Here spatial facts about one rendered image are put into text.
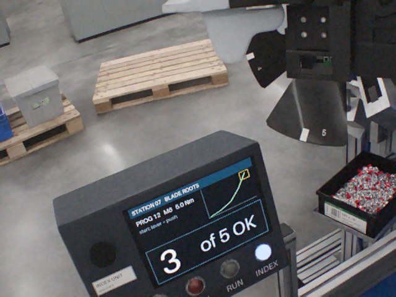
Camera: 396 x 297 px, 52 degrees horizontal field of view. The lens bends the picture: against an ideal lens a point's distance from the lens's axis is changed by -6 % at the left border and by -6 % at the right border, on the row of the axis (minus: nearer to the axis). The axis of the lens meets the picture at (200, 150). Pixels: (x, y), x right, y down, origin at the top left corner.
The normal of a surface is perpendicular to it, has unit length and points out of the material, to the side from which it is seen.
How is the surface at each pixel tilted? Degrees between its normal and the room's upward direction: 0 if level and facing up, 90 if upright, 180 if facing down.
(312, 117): 48
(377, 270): 90
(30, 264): 0
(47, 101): 96
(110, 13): 90
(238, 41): 83
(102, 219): 75
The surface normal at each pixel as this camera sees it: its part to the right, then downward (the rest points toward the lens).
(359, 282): 0.44, 0.40
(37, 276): -0.18, -0.83
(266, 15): 0.06, 0.41
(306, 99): -0.31, -0.10
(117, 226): 0.37, 0.18
